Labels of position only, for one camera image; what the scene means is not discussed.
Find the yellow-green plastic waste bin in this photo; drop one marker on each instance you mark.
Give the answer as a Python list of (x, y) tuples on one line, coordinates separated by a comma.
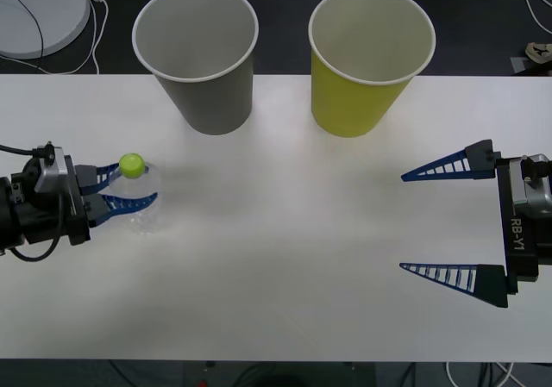
[(345, 107)]

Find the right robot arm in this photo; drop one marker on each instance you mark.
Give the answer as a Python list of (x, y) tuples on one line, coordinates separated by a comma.
[(535, 197)]

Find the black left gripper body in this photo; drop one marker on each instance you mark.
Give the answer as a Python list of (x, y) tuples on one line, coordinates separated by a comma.
[(77, 227)]

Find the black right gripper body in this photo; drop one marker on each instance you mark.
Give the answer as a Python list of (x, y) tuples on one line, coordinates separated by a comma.
[(522, 249)]

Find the round pale grey disc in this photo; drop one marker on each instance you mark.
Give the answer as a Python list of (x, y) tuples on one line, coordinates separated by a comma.
[(64, 12)]

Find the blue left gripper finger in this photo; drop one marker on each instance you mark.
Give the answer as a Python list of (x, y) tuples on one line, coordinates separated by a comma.
[(88, 176), (97, 208)]

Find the grey floor marker plate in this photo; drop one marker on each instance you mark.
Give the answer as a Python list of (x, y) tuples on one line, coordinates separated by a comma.
[(519, 66)]

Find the person's foot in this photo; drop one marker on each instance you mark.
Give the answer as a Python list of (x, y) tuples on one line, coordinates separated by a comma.
[(540, 52)]

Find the clear bottle with green cap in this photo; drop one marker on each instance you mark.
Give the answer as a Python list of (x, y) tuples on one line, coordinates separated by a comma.
[(132, 165)]

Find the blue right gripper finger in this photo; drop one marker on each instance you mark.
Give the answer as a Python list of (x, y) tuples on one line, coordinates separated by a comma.
[(489, 283), (478, 160)]

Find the grey plastic waste bin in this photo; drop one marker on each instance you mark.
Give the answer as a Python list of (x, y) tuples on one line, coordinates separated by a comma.
[(215, 102)]

